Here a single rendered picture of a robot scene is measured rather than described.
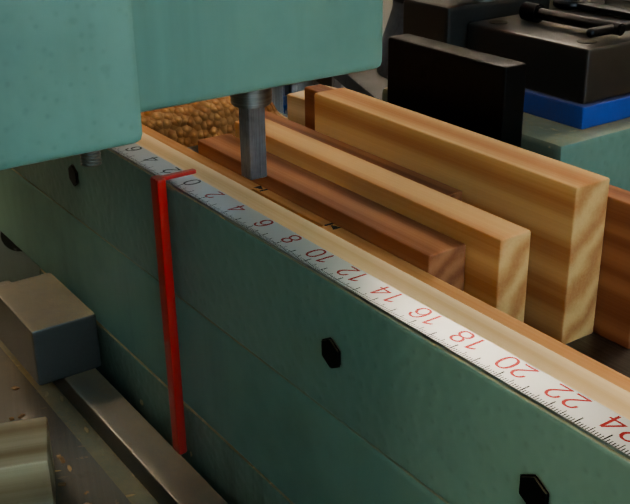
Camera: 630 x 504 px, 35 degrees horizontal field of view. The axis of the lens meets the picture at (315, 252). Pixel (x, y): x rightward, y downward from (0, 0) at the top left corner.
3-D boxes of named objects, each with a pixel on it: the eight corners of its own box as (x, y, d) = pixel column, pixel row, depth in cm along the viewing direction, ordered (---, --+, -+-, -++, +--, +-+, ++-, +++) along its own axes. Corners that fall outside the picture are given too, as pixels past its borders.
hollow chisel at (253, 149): (267, 176, 47) (263, 71, 45) (251, 180, 47) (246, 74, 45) (257, 171, 48) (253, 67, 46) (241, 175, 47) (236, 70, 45)
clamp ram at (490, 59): (594, 210, 55) (611, 45, 51) (494, 242, 51) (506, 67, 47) (480, 167, 62) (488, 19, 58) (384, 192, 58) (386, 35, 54)
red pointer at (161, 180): (216, 442, 51) (199, 171, 45) (179, 456, 50) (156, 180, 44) (208, 435, 51) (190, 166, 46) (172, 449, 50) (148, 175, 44)
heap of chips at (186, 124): (300, 123, 72) (299, 72, 71) (121, 161, 65) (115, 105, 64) (236, 97, 79) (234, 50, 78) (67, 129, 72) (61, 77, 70)
